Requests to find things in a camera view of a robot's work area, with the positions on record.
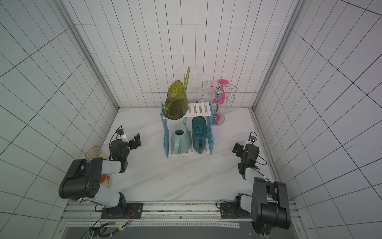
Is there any dark teal watering can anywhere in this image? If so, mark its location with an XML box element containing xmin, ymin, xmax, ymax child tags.
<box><xmin>192</xmin><ymin>117</ymin><xmax>207</xmax><ymax>154</ymax></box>

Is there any light green watering can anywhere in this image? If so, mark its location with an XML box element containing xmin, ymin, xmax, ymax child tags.
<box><xmin>171</xmin><ymin>118</ymin><xmax>192</xmax><ymax>154</ymax></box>

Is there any olive green watering can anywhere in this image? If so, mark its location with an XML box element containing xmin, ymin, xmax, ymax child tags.
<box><xmin>163</xmin><ymin>67</ymin><xmax>191</xmax><ymax>120</ymax></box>

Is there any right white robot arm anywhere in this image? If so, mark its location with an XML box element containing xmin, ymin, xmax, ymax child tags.
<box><xmin>232</xmin><ymin>143</ymin><xmax>291</xmax><ymax>236</ymax></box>

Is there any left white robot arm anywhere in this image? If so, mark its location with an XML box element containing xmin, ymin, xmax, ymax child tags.
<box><xmin>59</xmin><ymin>134</ymin><xmax>143</xmax><ymax>219</ymax></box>

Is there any blue white slatted shelf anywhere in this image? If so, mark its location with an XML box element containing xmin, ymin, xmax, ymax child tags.
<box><xmin>160</xmin><ymin>102</ymin><xmax>214</xmax><ymax>158</ymax></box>

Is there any chrome glass holder stand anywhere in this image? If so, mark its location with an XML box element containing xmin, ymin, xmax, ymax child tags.
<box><xmin>200</xmin><ymin>79</ymin><xmax>238</xmax><ymax>126</ymax></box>

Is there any pink glass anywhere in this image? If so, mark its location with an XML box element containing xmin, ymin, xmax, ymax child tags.
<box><xmin>213</xmin><ymin>79</ymin><xmax>229</xmax><ymax>105</ymax></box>

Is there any clear wine glass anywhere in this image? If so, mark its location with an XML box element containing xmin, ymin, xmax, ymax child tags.
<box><xmin>199</xmin><ymin>88</ymin><xmax>209</xmax><ymax>102</ymax></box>

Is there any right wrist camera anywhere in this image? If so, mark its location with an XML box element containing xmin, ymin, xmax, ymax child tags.
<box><xmin>247</xmin><ymin>134</ymin><xmax>257</xmax><ymax>144</ymax></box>

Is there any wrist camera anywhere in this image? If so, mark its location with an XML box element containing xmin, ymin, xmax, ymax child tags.
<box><xmin>247</xmin><ymin>134</ymin><xmax>257</xmax><ymax>144</ymax></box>
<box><xmin>116</xmin><ymin>128</ymin><xmax>128</xmax><ymax>143</ymax></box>

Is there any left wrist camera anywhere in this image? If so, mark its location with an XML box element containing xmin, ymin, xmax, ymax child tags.
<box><xmin>116</xmin><ymin>128</ymin><xmax>128</xmax><ymax>143</ymax></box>

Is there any metal base rail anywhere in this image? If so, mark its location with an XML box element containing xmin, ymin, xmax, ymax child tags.
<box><xmin>61</xmin><ymin>201</ymin><xmax>253</xmax><ymax>228</ymax></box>

